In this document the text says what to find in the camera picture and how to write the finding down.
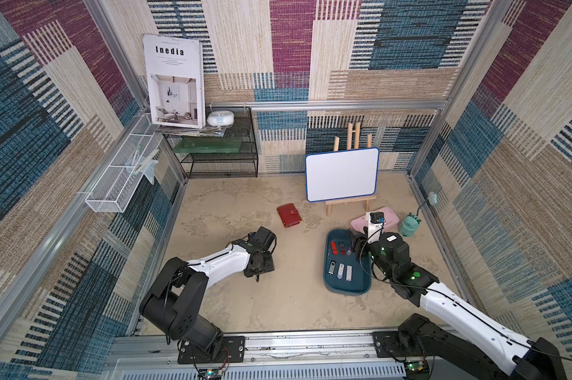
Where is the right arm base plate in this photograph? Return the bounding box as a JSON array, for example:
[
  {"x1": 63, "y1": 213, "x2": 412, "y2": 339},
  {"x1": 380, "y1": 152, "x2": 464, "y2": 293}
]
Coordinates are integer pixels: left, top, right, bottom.
[{"x1": 372, "y1": 330, "x2": 407, "y2": 362}]

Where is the black silver swivel usb drive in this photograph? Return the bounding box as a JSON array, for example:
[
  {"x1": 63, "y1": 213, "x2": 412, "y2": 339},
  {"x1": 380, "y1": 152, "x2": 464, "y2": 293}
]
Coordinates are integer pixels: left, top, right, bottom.
[{"x1": 327, "y1": 261, "x2": 336, "y2": 276}]

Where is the wooden easel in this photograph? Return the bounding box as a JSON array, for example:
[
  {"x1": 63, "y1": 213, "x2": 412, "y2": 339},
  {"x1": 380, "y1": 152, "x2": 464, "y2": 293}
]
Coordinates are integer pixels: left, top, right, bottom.
[{"x1": 325, "y1": 121, "x2": 379, "y2": 216}]

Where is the Inedia magazine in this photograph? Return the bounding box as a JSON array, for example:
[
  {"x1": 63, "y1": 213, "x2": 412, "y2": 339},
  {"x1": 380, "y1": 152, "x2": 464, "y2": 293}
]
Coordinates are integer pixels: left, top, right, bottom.
[{"x1": 143, "y1": 34, "x2": 206, "y2": 129}]

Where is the white board blue frame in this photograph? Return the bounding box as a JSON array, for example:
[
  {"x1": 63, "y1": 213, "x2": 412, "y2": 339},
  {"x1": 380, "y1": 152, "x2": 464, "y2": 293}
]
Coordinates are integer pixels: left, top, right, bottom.
[{"x1": 304, "y1": 147, "x2": 380, "y2": 203}]

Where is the pink plastic lid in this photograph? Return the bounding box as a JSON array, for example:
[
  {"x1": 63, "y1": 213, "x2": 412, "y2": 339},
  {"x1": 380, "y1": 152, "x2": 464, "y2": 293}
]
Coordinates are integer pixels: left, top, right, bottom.
[{"x1": 350, "y1": 207, "x2": 400, "y2": 233}]

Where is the red leather wallet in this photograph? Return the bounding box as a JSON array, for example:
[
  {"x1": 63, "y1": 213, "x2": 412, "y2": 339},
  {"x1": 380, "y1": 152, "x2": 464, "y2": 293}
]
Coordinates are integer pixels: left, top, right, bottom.
[{"x1": 276, "y1": 203, "x2": 302, "y2": 228}]

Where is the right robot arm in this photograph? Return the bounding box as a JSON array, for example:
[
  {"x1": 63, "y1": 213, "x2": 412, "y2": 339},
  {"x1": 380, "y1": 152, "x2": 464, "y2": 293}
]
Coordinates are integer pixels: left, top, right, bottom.
[{"x1": 353, "y1": 212, "x2": 567, "y2": 379}]

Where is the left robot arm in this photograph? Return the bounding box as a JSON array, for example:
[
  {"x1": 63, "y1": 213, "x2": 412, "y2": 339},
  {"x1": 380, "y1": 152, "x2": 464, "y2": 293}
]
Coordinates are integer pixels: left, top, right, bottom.
[{"x1": 139, "y1": 227, "x2": 277, "y2": 363}]

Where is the white round device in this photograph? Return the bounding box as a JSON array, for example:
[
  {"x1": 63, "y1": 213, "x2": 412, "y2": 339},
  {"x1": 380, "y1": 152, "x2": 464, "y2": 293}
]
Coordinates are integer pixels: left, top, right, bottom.
[{"x1": 207, "y1": 110, "x2": 235, "y2": 127}]

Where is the black wire shelf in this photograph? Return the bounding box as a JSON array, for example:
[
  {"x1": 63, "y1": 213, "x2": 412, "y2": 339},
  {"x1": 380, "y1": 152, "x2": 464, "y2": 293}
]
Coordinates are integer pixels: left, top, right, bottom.
[{"x1": 157, "y1": 107, "x2": 259, "y2": 179}]

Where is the teal plastic storage box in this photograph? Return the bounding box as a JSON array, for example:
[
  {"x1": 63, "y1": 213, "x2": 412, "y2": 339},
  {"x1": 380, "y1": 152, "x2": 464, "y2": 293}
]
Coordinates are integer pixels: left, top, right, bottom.
[{"x1": 322, "y1": 229, "x2": 371, "y2": 296}]

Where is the green board on shelf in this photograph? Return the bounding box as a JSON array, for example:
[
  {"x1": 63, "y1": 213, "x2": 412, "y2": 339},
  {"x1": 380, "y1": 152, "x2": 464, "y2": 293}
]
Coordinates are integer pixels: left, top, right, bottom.
[{"x1": 173, "y1": 137, "x2": 243, "y2": 155}]

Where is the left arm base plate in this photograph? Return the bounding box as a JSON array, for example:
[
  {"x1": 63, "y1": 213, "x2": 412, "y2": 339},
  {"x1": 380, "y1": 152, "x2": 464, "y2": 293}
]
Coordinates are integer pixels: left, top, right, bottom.
[{"x1": 177, "y1": 336, "x2": 246, "y2": 365}]

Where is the white lilac usb drive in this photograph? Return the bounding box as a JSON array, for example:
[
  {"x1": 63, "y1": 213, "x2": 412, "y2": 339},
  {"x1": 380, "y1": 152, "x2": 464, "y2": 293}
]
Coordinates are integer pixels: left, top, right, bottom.
[{"x1": 338, "y1": 263, "x2": 345, "y2": 280}]

